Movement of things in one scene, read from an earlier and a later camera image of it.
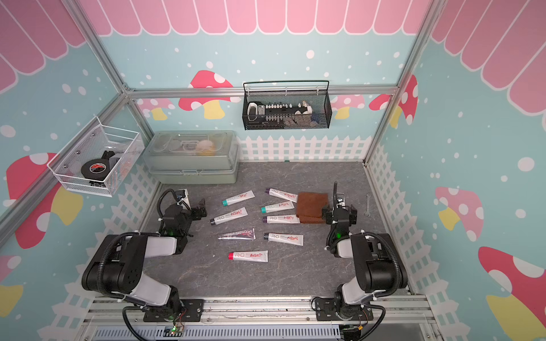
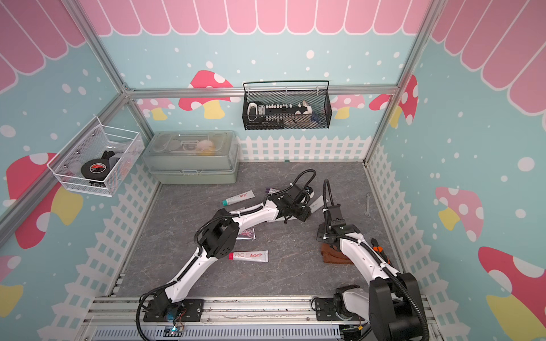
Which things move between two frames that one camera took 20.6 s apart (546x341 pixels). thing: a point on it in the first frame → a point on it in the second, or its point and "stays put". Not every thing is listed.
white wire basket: (98, 159) stays put
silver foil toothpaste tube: (247, 234) stays put
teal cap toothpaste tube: (239, 197) stays put
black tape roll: (97, 169) stays put
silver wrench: (367, 212) stays put
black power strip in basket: (271, 115) stays put
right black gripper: (328, 213) → (320, 231)
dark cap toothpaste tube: (288, 239) → (316, 204)
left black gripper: (197, 215) → (304, 215)
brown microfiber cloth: (309, 207) → (333, 255)
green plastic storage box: (193, 157) stays put
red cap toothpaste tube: (260, 256) stays put
